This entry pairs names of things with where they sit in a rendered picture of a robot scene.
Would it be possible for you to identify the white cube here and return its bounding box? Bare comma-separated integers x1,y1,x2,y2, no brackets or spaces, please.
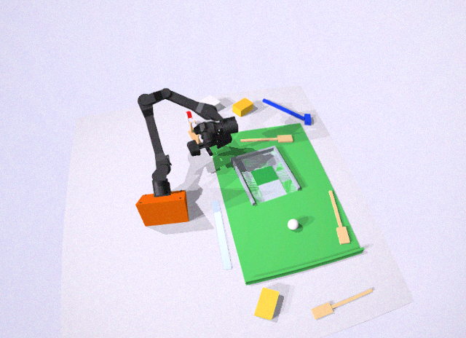
199,95,221,110

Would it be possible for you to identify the blue putter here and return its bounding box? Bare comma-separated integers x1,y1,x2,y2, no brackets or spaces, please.
262,99,312,126

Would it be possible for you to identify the green putting mat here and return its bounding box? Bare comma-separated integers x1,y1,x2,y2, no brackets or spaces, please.
210,123,360,280

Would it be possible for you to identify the white golf ball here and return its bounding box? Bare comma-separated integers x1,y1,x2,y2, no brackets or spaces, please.
288,219,299,230

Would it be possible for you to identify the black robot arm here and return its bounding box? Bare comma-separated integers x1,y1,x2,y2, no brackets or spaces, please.
138,87,239,198

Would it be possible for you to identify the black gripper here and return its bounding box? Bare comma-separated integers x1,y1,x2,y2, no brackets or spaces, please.
187,131,232,156

